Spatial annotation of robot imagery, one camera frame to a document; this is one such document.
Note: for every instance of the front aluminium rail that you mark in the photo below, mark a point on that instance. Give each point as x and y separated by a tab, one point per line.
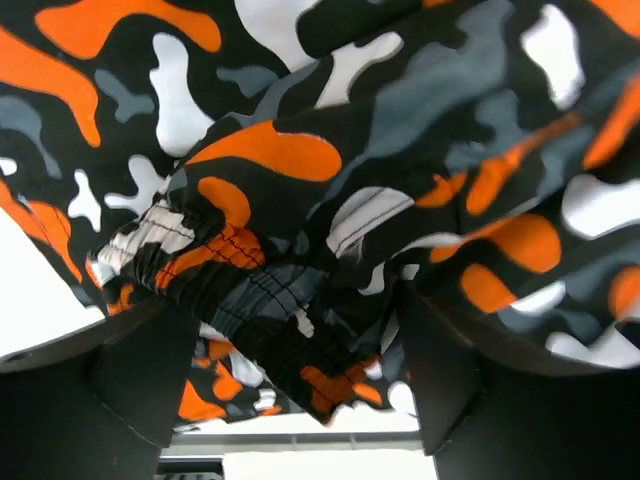
216	446

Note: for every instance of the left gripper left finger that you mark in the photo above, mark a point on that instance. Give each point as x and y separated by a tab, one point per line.
99	403

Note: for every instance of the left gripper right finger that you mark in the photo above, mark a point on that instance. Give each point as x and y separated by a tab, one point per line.
494	407

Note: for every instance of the orange camouflage shorts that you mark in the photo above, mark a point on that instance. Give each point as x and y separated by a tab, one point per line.
281	170

